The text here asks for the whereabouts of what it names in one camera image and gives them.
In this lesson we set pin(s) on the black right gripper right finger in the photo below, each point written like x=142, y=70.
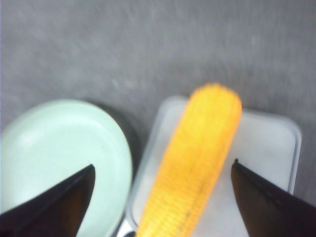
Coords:
x=267, y=210

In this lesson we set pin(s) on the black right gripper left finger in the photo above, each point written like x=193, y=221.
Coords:
x=58, y=212

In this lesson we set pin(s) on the yellow corn cob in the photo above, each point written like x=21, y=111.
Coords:
x=192, y=163

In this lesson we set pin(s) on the silver digital kitchen scale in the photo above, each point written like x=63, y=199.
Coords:
x=267, y=144

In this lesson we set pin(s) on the light green plate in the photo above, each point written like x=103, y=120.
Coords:
x=53, y=141

